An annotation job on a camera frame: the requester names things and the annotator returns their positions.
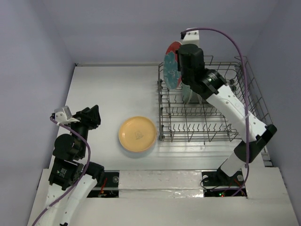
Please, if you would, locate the light blue plate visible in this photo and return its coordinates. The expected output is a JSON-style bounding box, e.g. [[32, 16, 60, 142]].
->
[[122, 150, 152, 159]]

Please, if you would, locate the green plate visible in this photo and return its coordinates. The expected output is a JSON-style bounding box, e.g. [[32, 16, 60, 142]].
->
[[182, 83, 192, 104]]

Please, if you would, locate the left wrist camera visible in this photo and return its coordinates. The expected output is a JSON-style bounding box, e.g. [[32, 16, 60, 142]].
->
[[50, 106, 79, 125]]

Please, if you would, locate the grey plate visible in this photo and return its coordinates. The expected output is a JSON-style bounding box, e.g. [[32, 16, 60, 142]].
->
[[190, 92, 203, 105]]

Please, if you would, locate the pink plate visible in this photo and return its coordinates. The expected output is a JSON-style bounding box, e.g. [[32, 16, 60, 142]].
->
[[122, 145, 156, 154]]

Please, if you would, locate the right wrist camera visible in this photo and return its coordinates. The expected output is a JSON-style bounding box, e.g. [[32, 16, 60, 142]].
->
[[181, 30, 200, 47]]

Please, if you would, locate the metal wire dish rack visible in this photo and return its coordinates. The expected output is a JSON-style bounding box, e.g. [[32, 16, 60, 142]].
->
[[157, 56, 272, 143]]

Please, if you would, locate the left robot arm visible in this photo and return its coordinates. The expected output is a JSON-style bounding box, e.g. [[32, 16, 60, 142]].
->
[[32, 105, 104, 226]]

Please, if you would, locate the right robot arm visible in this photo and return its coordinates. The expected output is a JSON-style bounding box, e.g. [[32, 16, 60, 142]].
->
[[177, 44, 277, 185]]

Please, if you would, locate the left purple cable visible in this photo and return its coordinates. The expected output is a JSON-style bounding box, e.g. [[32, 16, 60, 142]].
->
[[30, 116, 93, 226]]

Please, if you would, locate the white plate with floral face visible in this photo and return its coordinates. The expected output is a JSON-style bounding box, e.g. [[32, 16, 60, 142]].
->
[[163, 41, 181, 89]]

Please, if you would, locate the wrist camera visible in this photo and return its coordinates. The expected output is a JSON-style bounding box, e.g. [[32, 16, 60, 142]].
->
[[50, 106, 79, 125], [181, 30, 200, 47]]

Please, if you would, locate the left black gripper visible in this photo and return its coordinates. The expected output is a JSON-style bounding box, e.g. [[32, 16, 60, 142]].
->
[[69, 104, 101, 156]]

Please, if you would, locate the yellow plate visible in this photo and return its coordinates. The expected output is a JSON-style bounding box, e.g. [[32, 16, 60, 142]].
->
[[118, 116, 157, 151]]

